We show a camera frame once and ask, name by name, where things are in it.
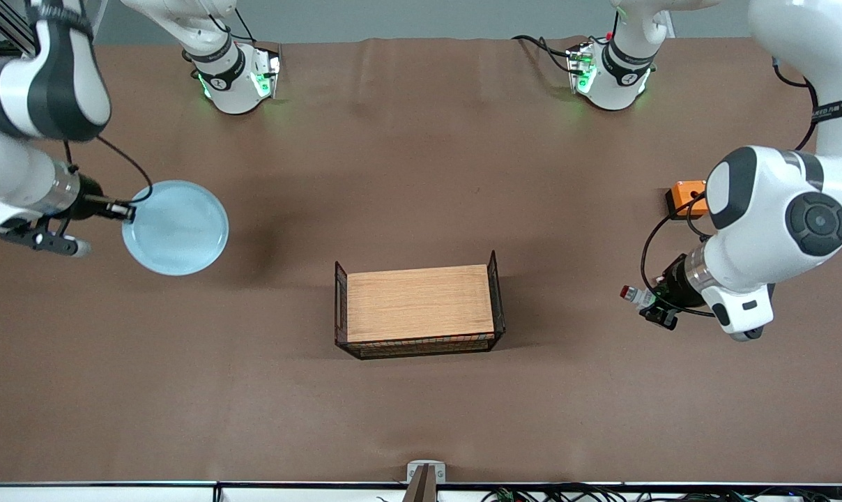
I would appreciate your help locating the orange push button box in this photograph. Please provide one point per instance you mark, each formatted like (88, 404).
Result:
(682, 195)

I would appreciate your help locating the brown table cover mat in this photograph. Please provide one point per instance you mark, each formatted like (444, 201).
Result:
(421, 174)

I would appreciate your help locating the brown post at table edge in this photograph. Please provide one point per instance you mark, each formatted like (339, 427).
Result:
(421, 488)

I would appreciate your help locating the white switch block green label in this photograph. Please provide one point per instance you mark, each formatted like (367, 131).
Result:
(636, 295)

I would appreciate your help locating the grey metal table bracket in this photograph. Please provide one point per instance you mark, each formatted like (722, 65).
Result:
(415, 468)

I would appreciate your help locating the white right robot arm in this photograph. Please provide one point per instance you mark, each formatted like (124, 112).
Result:
(37, 84)

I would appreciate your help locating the light blue round plate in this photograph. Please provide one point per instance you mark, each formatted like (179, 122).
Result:
(177, 230)

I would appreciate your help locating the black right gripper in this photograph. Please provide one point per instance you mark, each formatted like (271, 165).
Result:
(90, 196)

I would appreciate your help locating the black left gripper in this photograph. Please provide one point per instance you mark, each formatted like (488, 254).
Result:
(679, 284)

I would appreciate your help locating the right arm base connector plate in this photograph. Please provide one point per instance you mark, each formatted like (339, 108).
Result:
(269, 73)

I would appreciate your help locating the white table edge rail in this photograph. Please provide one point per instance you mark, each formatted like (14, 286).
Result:
(114, 492)

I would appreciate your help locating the aluminium frame profile with braces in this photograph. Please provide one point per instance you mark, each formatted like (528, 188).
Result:
(3, 28)

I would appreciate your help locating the left arm base connector plate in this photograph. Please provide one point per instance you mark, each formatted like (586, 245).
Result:
(580, 70)

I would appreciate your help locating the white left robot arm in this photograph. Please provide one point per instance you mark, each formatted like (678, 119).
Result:
(776, 209)

